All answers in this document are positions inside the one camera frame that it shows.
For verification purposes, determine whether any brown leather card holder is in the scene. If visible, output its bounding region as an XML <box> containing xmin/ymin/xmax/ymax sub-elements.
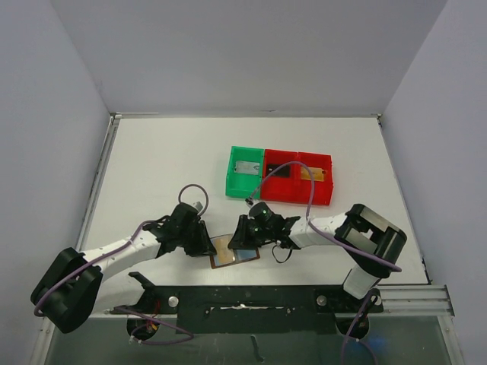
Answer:
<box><xmin>210</xmin><ymin>249</ymin><xmax>260</xmax><ymax>269</ymax></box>

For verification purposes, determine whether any dark grey card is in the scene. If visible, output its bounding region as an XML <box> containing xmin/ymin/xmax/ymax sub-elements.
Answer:
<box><xmin>266</xmin><ymin>163</ymin><xmax>291</xmax><ymax>178</ymax></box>

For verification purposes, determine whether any gold card pocket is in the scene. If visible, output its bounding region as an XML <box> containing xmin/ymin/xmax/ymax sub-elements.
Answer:
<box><xmin>300</xmin><ymin>167</ymin><xmax>326</xmax><ymax>182</ymax></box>

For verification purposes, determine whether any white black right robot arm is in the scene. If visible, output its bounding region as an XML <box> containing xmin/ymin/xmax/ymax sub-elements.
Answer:
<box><xmin>228</xmin><ymin>202</ymin><xmax>407</xmax><ymax>300</ymax></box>

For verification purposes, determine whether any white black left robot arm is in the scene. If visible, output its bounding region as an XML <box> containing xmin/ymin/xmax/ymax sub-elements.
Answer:
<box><xmin>30</xmin><ymin>202</ymin><xmax>216</xmax><ymax>333</ymax></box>

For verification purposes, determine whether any red plastic bin middle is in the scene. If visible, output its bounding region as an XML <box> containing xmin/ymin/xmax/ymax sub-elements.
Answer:
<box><xmin>260</xmin><ymin>149</ymin><xmax>298</xmax><ymax>203</ymax></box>

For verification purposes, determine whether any red plastic bin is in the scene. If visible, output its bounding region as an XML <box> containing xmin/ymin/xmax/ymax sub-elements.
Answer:
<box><xmin>297</xmin><ymin>152</ymin><xmax>333</xmax><ymax>206</ymax></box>
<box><xmin>260</xmin><ymin>149</ymin><xmax>298</xmax><ymax>203</ymax></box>

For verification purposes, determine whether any green plastic bin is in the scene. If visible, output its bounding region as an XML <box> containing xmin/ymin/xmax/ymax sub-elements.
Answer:
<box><xmin>225</xmin><ymin>146</ymin><xmax>264</xmax><ymax>198</ymax></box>

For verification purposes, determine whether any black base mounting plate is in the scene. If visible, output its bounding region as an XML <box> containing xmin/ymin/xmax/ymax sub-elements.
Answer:
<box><xmin>110</xmin><ymin>270</ymin><xmax>381</xmax><ymax>335</ymax></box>

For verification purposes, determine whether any red plastic bin right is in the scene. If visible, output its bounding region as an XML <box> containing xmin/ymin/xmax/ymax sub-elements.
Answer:
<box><xmin>297</xmin><ymin>152</ymin><xmax>333</xmax><ymax>206</ymax></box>

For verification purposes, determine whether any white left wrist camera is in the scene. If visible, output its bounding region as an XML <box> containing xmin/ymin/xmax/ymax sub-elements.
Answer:
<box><xmin>192</xmin><ymin>202</ymin><xmax>205</xmax><ymax>214</ymax></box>

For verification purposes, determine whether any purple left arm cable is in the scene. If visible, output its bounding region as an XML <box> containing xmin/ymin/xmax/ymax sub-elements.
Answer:
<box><xmin>33</xmin><ymin>184</ymin><xmax>210</xmax><ymax>347</ymax></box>

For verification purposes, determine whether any aluminium left frame rail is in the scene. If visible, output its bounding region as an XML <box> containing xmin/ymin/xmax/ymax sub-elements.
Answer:
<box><xmin>75</xmin><ymin>113</ymin><xmax>121</xmax><ymax>252</ymax></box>

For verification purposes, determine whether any aluminium frame rail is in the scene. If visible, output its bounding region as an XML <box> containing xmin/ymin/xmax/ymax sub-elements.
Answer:
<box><xmin>75</xmin><ymin>113</ymin><xmax>121</xmax><ymax>252</ymax></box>
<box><xmin>43</xmin><ymin>284</ymin><xmax>456</xmax><ymax>322</ymax></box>

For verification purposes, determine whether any aluminium front frame rail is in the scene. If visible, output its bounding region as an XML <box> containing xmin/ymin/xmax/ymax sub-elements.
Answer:
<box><xmin>43</xmin><ymin>284</ymin><xmax>456</xmax><ymax>322</ymax></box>

